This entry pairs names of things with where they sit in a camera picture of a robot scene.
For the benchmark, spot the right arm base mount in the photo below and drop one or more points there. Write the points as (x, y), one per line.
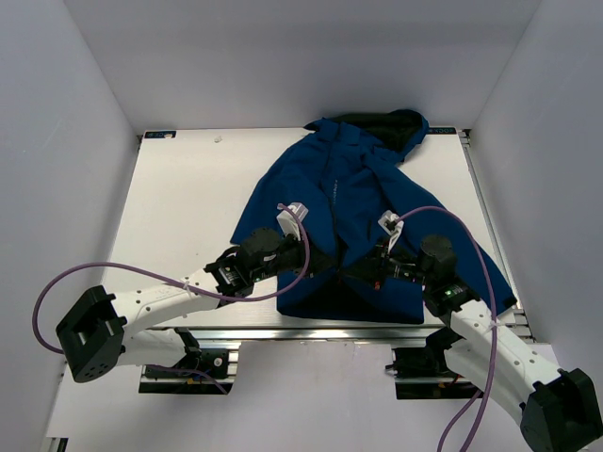
(419, 375)

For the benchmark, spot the blue table label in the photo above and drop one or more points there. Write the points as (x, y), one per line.
(442, 131)
(159, 134)

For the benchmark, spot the left blue table label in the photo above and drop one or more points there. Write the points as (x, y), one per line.
(159, 134)

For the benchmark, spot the blue and black jacket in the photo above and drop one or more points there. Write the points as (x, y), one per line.
(346, 172)

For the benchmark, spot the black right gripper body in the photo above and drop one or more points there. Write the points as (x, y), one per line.
(393, 266)

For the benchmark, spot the right blue table label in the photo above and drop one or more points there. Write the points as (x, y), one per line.
(442, 131)

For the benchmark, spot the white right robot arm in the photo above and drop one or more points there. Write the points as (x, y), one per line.
(555, 409)

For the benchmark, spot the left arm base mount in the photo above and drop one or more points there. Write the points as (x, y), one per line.
(185, 365)

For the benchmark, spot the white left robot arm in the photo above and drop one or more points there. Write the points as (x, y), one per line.
(102, 330)

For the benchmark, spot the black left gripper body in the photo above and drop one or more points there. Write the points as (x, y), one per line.
(289, 256)

